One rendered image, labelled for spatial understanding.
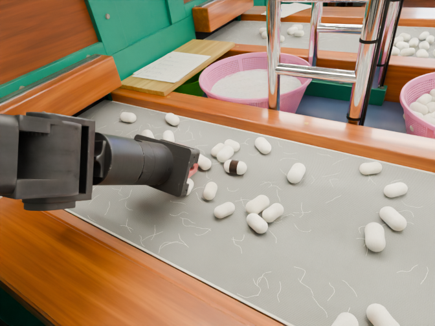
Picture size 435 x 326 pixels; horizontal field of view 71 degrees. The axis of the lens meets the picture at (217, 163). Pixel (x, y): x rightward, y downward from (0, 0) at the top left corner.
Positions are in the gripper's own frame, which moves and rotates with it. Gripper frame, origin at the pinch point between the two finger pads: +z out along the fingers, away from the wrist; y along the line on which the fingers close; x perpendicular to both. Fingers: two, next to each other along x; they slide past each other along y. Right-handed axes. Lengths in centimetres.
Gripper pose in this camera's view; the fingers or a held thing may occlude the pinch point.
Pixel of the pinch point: (193, 167)
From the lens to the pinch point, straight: 49.9
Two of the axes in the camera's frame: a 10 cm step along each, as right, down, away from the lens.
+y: -8.4, -2.4, 4.8
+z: 4.8, 0.6, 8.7
